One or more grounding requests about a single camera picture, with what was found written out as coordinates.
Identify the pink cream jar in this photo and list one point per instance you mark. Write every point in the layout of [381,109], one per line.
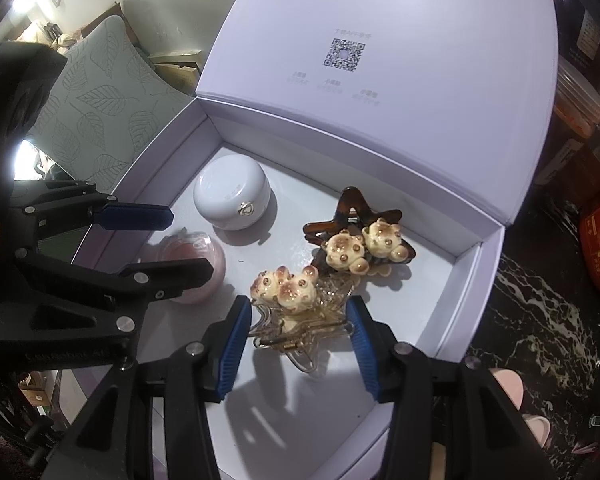
[195,245]

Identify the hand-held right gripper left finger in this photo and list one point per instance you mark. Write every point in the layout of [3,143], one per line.
[232,345]

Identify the clear star bear hair clip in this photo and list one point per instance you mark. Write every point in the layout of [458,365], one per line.
[285,287]

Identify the white cream jar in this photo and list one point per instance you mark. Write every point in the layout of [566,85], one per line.
[230,190]

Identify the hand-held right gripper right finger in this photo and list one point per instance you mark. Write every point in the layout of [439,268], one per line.
[365,350]

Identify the dark purple spice jar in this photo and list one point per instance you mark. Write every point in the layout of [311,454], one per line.
[585,35]

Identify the brown wooden frame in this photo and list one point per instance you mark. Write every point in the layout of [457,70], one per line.
[175,72]

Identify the brown star bear hair clip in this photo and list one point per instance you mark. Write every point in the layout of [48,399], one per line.
[350,250]

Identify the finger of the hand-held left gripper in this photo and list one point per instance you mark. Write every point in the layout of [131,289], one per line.
[135,216]
[175,274]

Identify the white hinged gift box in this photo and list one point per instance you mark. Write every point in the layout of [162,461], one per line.
[380,110]

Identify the leaf-patterned grey cushion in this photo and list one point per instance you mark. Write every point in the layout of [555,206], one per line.
[100,100]

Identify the pink eared compact case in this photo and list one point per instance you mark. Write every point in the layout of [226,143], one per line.
[537,427]

